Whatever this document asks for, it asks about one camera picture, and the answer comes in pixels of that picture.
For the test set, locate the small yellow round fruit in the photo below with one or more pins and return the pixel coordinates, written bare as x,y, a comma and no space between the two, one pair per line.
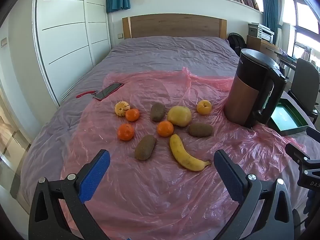
204,107

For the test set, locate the yellow banana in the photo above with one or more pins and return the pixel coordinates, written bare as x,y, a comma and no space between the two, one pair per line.
183,156

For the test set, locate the brown kiwi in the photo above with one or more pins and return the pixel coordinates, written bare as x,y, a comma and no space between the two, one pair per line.
145,147
157,111
200,129

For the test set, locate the bed with purple cover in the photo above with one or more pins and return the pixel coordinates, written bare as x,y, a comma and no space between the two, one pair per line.
162,55

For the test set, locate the orange tangerine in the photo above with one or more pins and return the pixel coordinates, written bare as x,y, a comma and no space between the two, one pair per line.
125,132
165,129
132,115

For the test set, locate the wooden headboard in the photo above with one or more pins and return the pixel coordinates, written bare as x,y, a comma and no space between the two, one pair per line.
175,26

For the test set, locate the black backpack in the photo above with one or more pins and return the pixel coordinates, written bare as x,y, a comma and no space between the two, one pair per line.
236,42

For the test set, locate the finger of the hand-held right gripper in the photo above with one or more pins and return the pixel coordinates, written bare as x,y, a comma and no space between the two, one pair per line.
296,152
314,133

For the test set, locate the green box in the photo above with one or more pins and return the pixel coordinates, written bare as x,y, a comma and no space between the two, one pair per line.
283,116

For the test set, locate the black and copper kettle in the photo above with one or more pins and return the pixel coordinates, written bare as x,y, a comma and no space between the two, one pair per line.
243,100

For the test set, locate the person's right hand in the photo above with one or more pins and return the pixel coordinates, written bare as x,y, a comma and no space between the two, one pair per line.
314,202

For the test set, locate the grey chair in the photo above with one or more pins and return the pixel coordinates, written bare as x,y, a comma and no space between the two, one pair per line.
303,80

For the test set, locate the phone in red case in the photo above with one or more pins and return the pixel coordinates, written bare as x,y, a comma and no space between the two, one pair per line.
108,91

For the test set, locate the window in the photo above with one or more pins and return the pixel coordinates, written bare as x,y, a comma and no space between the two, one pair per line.
305,17

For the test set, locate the wall switch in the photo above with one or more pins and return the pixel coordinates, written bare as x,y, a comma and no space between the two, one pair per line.
120,36

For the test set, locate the large yellow apple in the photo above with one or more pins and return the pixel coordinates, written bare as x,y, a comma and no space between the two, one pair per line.
179,116

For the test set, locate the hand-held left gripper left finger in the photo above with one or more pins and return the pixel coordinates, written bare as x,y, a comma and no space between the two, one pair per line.
93,177

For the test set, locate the striped yellow pepino melon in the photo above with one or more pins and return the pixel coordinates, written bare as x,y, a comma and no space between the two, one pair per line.
120,108

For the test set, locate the pink plastic sheet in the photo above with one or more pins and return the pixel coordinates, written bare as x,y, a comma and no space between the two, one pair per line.
150,200

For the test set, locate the glass top desk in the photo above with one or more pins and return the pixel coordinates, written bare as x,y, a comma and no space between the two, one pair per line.
287,57

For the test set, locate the white printer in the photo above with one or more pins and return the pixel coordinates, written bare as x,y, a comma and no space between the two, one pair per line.
261,32

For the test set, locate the white wardrobe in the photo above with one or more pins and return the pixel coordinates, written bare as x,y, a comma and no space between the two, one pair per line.
72,37

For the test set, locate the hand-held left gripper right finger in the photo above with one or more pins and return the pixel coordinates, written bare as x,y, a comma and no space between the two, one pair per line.
230,177

